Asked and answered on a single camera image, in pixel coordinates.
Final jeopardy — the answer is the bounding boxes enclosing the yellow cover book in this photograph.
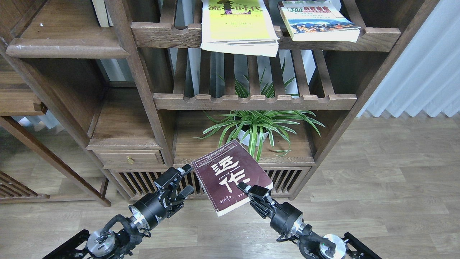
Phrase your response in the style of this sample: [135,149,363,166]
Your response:
[201,0,279,57]

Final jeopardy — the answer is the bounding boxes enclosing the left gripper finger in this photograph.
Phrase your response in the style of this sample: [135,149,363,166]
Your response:
[178,185,194,200]
[155,164,192,190]

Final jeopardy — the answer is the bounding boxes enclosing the dark wooden bookshelf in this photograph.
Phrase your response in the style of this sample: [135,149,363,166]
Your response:
[1,0,438,200]

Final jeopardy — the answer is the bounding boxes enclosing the blue landscape cover book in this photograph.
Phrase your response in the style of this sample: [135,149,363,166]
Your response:
[278,0,360,42]

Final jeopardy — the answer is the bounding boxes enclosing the brass drawer knob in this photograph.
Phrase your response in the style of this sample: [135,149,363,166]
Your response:
[126,156,135,164]

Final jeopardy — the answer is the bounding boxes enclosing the maroon book white characters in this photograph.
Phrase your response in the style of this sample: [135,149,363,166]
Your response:
[192,140,273,217]

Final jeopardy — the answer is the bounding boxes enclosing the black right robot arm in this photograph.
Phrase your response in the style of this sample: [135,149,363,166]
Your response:
[237,182,380,259]

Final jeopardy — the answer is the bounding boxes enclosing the white plant pot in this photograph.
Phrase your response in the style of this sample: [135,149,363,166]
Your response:
[237,129,269,146]

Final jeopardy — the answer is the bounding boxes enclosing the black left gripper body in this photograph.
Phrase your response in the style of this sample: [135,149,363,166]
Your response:
[129,190,185,231]

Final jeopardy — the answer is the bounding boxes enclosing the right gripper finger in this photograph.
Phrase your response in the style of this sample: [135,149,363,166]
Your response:
[237,182,275,205]
[250,198,268,218]

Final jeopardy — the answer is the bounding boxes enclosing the white upright book spine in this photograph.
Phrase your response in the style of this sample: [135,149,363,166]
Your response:
[92,0,110,27]

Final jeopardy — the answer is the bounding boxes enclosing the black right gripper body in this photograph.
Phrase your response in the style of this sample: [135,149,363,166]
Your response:
[267,200,304,237]

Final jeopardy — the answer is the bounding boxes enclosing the white pleated curtain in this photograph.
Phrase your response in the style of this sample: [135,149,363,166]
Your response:
[358,0,460,118]

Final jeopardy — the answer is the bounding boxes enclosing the green spider plant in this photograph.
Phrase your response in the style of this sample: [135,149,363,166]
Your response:
[195,58,326,163]

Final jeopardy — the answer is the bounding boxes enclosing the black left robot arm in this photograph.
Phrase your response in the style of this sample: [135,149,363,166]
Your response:
[46,164,194,259]

